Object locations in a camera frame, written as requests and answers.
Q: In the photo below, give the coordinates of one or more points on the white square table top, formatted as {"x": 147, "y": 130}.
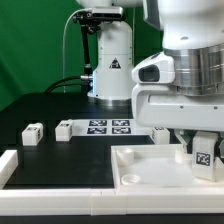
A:
{"x": 157, "y": 166}

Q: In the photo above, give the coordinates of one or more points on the white U-shaped obstacle wall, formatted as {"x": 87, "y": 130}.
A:
{"x": 115, "y": 201}

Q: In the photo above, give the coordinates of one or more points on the white sheet with fiducial markers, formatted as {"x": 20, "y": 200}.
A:
{"x": 108, "y": 127}

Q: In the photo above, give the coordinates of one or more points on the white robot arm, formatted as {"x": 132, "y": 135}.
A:
{"x": 180, "y": 86}

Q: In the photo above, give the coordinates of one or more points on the black camera on stand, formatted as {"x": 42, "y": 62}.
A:
{"x": 89, "y": 20}

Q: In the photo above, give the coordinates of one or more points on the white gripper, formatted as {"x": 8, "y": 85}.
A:
{"x": 156, "y": 103}

